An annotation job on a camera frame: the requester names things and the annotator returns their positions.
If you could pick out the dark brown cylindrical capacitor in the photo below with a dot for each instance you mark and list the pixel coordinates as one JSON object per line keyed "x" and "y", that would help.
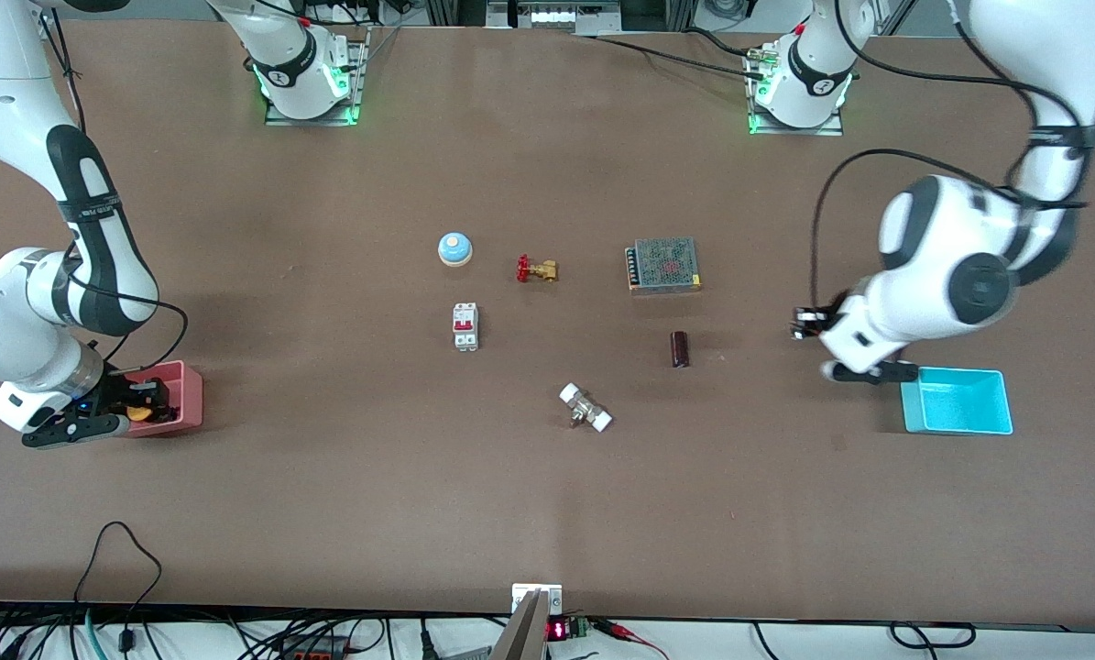
{"x": 680, "y": 349}

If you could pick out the pink plastic bin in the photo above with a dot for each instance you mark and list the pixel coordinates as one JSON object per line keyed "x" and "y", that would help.
{"x": 188, "y": 394}

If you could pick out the red alligator clip lead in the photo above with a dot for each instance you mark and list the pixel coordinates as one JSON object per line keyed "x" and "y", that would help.
{"x": 625, "y": 632}

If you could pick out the metal fitting white ends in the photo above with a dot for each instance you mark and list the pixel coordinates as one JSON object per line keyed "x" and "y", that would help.
{"x": 585, "y": 408}

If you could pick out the red digit display module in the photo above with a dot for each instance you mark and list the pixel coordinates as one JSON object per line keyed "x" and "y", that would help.
{"x": 558, "y": 630}

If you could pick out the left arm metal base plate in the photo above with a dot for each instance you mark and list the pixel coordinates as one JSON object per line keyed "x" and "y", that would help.
{"x": 794, "y": 131}

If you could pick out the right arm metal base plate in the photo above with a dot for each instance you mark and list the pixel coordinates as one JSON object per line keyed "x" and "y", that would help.
{"x": 360, "y": 87}

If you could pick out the cyan plastic bin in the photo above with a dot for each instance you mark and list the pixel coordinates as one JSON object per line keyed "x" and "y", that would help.
{"x": 958, "y": 401}

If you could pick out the white circuit breaker red switch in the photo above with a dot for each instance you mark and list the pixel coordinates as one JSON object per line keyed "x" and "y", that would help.
{"x": 465, "y": 326}

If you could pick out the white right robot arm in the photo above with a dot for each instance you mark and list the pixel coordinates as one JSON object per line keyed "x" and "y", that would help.
{"x": 16, "y": 101}

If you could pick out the metal mesh power supply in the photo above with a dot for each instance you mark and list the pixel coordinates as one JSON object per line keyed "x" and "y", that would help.
{"x": 664, "y": 266}

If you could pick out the blue dome bell button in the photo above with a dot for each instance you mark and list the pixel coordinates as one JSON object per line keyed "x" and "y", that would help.
{"x": 454, "y": 248}

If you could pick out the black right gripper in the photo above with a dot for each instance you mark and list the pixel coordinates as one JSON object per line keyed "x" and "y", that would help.
{"x": 122, "y": 392}

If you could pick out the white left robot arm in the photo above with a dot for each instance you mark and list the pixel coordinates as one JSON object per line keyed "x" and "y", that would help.
{"x": 950, "y": 266}

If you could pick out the yellow push button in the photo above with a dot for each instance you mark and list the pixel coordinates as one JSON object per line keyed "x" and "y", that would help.
{"x": 138, "y": 412}

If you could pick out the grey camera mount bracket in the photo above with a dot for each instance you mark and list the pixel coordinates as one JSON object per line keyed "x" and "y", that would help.
{"x": 531, "y": 623}

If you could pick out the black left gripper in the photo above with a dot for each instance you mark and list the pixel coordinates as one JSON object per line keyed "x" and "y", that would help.
{"x": 829, "y": 315}

